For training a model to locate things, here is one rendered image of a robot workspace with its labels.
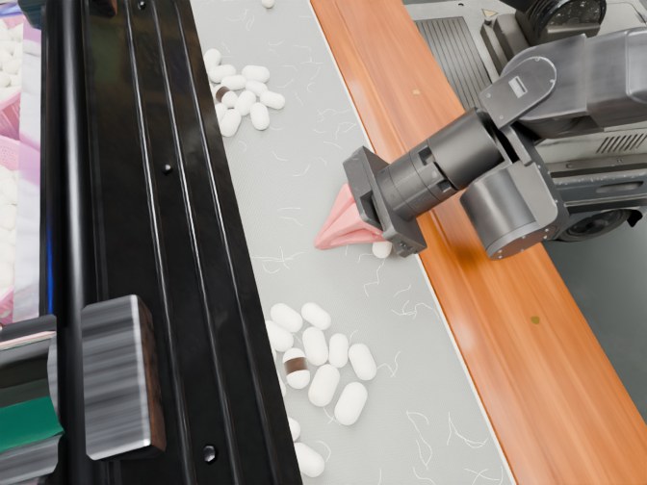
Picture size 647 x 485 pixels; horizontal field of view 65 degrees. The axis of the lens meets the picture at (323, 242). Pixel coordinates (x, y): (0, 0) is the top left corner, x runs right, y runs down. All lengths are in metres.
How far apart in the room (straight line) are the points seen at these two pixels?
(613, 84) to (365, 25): 0.42
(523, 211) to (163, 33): 0.30
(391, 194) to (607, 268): 1.16
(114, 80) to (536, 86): 0.32
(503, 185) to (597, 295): 1.10
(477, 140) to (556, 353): 0.21
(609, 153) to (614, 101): 0.84
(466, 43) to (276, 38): 0.57
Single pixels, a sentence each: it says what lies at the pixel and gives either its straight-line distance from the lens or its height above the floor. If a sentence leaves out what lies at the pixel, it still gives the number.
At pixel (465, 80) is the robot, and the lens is 1.15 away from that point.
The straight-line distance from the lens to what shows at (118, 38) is 0.20.
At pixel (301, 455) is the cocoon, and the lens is 0.46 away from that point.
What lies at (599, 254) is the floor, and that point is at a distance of 1.58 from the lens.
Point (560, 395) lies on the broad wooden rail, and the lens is 0.51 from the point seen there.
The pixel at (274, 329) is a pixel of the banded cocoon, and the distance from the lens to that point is 0.49.
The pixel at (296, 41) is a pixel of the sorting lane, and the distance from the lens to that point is 0.78.
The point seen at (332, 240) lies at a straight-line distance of 0.51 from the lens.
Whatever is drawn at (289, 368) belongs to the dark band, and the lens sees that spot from 0.48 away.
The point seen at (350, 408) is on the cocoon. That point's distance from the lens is 0.46.
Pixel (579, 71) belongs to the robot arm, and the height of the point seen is 0.96.
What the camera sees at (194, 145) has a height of 1.07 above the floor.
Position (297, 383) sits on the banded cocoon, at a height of 0.76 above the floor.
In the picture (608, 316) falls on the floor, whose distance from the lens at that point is 1.50.
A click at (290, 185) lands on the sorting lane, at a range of 0.60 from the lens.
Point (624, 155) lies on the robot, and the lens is 1.29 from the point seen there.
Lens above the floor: 1.21
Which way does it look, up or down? 59 degrees down
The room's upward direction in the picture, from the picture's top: straight up
